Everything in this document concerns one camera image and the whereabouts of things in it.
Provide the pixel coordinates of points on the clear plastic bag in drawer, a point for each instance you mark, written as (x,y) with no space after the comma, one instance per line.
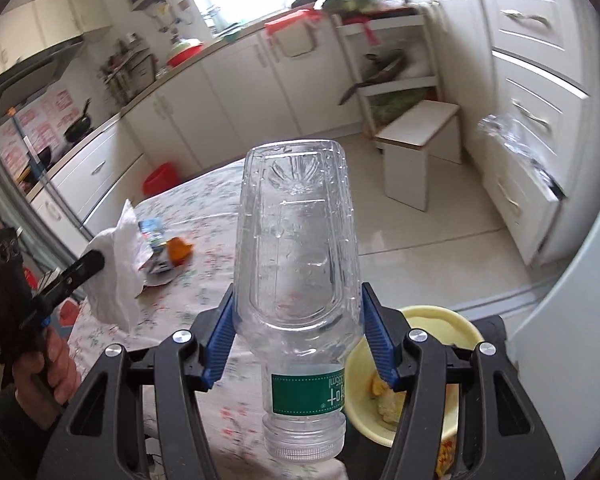
(507,130)

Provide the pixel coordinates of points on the range hood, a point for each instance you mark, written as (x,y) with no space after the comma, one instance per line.
(31,77)

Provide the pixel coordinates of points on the white tiered kitchen cart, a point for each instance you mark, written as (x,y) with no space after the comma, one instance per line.
(403,28)

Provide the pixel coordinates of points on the white tissue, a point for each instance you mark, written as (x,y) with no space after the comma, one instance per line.
(112,293)

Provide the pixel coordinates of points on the white paper plate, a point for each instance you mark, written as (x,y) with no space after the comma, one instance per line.
(156,272)

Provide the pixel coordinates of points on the red basin with lid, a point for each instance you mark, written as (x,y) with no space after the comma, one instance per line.
(182,50)

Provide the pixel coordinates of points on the orange peel piece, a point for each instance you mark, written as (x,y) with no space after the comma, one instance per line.
(178,250)

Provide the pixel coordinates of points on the red cloth on cabinet door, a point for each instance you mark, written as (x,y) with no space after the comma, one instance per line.
(299,15)

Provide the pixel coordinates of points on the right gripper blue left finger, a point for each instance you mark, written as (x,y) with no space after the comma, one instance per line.
(216,337)

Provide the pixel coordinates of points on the white wooden stool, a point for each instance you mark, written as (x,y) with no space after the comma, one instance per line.
(430,128)

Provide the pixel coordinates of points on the black floor mat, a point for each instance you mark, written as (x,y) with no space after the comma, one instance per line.
(455,383)

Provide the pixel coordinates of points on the white drawer cabinet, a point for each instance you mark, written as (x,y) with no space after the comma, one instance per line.
(546,56)

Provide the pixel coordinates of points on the white base cabinets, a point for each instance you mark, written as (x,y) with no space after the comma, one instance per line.
(206,114)

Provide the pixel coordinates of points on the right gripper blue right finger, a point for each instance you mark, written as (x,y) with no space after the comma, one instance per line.
(382,332)

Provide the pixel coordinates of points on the red lined trash bin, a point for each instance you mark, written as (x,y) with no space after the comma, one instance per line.
(162,179)

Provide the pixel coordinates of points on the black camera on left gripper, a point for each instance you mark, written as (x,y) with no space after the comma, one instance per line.
(15,292)

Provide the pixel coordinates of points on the black wok on cart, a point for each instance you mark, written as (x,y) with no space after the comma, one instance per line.
(381,68)

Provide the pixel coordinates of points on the white refrigerator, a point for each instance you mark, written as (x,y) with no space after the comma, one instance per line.
(557,350)

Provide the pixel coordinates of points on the person's left hand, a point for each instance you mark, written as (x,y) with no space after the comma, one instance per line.
(48,376)

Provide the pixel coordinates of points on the clear plastic water bottle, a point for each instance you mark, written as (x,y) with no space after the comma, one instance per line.
(298,291)

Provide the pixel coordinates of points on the blue green milk carton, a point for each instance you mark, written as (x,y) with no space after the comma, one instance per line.
(153,232)

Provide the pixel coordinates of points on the floral tablecloth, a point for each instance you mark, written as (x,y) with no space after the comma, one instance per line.
(202,211)

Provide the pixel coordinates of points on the dish drying rack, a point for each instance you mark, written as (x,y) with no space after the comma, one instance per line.
(128,72)

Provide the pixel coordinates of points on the green vegetables on cart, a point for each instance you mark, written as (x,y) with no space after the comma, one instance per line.
(350,7)

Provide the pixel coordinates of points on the black frying pan on stove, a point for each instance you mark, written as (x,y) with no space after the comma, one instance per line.
(80,127)

